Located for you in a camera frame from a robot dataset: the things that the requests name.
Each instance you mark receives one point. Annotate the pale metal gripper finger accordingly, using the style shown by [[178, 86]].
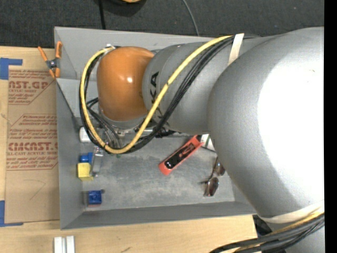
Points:
[[99, 159], [93, 165]]

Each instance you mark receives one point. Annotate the small blue block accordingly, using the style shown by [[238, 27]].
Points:
[[85, 157]]

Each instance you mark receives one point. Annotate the yellow block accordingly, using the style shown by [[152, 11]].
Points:
[[84, 170]]

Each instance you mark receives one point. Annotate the blue studded toy brick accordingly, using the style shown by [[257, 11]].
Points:
[[94, 197]]

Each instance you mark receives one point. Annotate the grey metal bin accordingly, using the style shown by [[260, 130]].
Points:
[[147, 183]]

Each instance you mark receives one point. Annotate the brown cardboard board red print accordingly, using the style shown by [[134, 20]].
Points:
[[31, 130]]

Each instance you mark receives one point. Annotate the white and green tube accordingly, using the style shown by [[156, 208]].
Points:
[[208, 142]]

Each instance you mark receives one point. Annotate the sunglasses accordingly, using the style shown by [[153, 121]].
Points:
[[212, 186]]

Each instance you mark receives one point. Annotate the black cylinder on white bracket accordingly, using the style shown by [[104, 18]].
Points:
[[164, 134]]

